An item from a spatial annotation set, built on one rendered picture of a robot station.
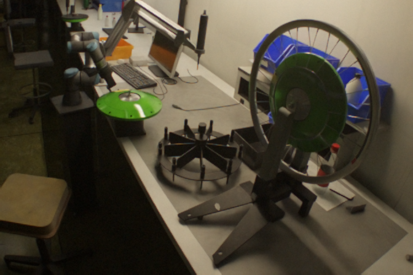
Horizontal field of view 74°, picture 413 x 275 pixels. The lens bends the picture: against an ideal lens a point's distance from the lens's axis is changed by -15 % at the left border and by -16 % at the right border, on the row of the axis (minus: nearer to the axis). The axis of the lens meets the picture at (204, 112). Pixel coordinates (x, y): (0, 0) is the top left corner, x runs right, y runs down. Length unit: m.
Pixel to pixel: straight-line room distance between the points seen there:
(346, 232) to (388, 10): 0.93
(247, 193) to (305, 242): 0.28
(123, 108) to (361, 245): 1.11
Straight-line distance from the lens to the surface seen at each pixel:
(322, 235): 1.21
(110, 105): 1.44
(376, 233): 1.34
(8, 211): 1.64
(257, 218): 1.06
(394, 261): 1.27
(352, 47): 0.88
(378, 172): 1.56
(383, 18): 1.48
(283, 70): 1.03
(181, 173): 1.22
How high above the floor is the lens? 1.71
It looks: 26 degrees down
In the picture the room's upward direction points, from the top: 8 degrees clockwise
